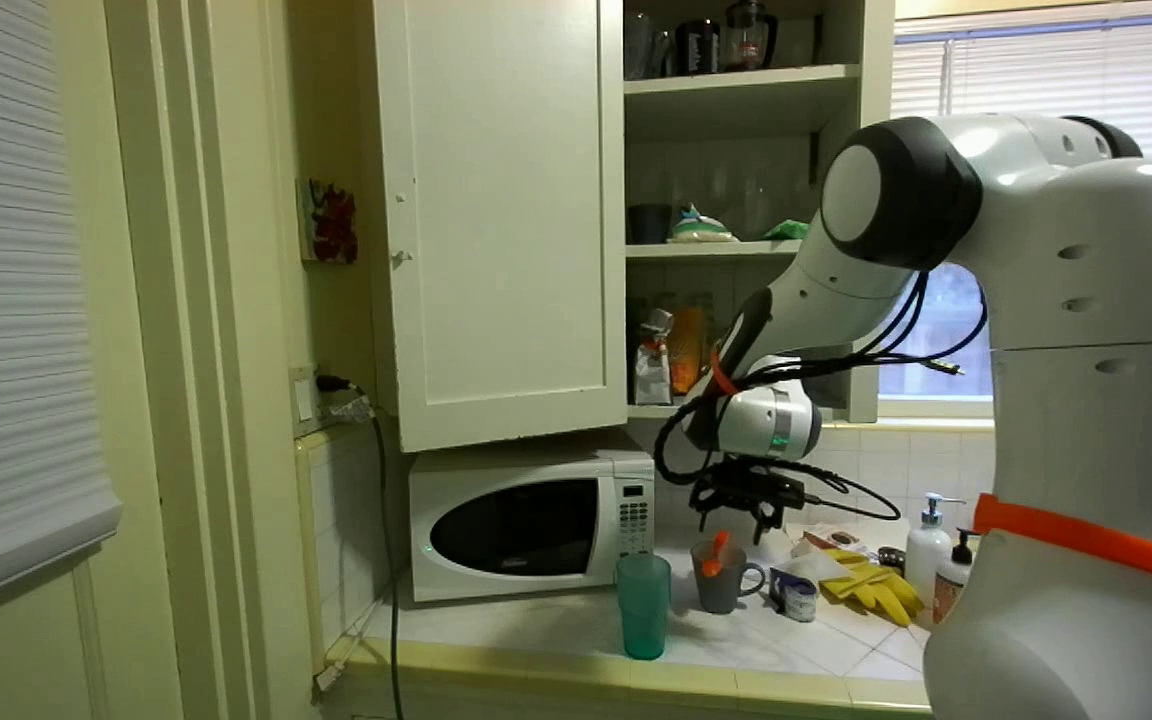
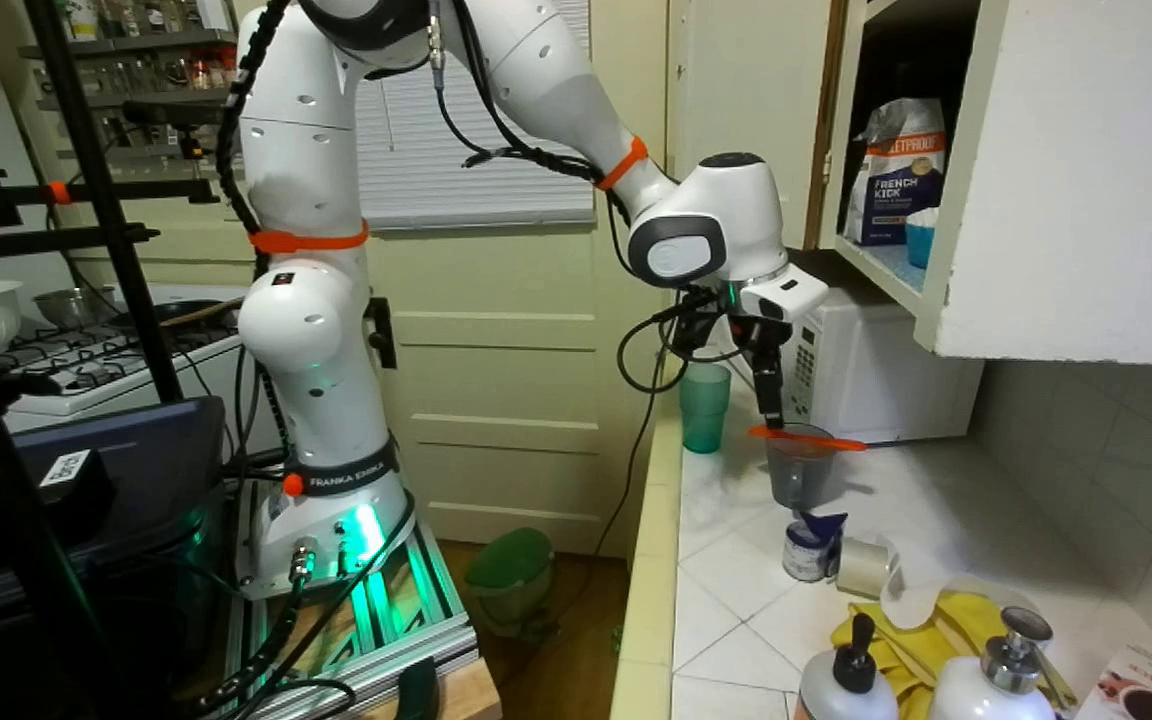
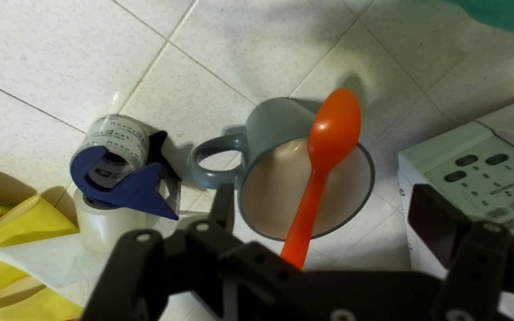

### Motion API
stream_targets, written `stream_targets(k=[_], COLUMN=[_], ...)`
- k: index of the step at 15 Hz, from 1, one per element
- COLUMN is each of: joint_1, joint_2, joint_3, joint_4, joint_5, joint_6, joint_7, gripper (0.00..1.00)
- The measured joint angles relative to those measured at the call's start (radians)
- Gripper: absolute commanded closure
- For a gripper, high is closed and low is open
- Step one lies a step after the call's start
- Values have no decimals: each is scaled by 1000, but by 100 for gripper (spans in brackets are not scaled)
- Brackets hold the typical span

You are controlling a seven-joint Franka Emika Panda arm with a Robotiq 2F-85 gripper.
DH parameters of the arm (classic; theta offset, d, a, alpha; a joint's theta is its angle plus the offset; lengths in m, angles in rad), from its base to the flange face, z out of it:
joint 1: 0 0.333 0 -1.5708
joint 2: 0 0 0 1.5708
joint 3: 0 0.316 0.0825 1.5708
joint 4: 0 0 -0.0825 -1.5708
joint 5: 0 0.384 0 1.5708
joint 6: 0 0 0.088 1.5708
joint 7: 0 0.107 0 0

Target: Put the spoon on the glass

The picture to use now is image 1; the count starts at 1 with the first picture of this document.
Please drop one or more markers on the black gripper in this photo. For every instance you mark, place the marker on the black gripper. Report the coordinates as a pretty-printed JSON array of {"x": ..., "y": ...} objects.
[{"x": 746, "y": 488}]

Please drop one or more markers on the orange plastic spoon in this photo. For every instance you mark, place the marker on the orange plastic spoon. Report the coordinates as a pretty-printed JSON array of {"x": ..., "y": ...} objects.
[{"x": 719, "y": 552}]

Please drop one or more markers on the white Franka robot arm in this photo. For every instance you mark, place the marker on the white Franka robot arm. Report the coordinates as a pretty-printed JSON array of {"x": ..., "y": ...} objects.
[{"x": 1083, "y": 403}]

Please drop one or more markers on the grey ceramic mug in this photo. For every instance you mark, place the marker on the grey ceramic mug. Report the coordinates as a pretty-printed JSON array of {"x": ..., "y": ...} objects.
[{"x": 721, "y": 586}]

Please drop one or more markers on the blue tape dispenser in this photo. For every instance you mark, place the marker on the blue tape dispenser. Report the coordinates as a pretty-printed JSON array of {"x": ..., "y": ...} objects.
[{"x": 794, "y": 596}]

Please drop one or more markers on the green translucent plastic cup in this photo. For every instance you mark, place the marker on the green translucent plastic cup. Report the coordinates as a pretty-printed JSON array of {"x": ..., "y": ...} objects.
[{"x": 644, "y": 604}]

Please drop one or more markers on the yellow cloth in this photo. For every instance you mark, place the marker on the yellow cloth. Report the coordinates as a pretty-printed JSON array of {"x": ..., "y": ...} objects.
[{"x": 879, "y": 586}]

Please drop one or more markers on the clear bottle red cap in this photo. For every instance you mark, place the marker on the clear bottle red cap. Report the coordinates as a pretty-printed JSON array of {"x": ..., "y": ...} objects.
[{"x": 652, "y": 366}]

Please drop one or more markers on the orange bottle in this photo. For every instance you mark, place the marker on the orange bottle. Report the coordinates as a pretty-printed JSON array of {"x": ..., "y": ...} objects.
[{"x": 690, "y": 351}]

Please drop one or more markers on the soap bottle black pump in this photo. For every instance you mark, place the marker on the soap bottle black pump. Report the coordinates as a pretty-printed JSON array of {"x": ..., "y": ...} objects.
[{"x": 951, "y": 586}]

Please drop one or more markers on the white microwave oven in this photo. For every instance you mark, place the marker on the white microwave oven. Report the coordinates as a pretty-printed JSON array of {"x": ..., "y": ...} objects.
[{"x": 521, "y": 525}]

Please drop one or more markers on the stacked dishes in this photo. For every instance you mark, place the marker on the stacked dishes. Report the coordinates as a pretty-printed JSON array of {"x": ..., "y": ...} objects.
[{"x": 703, "y": 229}]

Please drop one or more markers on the closed white cabinet door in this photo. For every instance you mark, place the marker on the closed white cabinet door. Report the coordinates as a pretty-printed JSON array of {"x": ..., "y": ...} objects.
[{"x": 503, "y": 227}]

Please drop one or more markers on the white window blind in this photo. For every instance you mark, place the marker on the white window blind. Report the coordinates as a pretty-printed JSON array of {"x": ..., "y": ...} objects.
[{"x": 2, "y": 266}]

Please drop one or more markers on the white wall cabinet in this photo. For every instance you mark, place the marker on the white wall cabinet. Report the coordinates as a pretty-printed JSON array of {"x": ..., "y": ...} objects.
[{"x": 736, "y": 84}]

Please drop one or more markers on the red wall ornament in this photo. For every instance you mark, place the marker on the red wall ornament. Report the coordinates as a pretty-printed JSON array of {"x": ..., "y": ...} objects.
[{"x": 335, "y": 222}]

